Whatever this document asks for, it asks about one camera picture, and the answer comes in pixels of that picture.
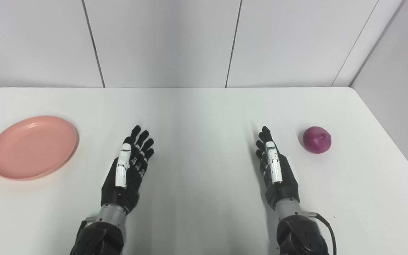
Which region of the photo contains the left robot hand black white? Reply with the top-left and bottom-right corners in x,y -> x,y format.
101,125 -> 155,215

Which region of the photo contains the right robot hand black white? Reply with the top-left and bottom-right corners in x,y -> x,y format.
255,126 -> 300,210

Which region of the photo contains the purple red onion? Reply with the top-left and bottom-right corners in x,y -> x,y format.
302,126 -> 332,154

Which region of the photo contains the pink round plate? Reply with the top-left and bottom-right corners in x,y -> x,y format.
0,115 -> 79,181

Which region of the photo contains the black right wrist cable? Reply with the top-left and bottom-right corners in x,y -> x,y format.
303,211 -> 338,255

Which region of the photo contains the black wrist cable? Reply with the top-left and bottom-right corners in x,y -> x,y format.
303,211 -> 338,255
76,217 -> 95,241

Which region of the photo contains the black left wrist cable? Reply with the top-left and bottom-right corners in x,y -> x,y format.
76,217 -> 95,241

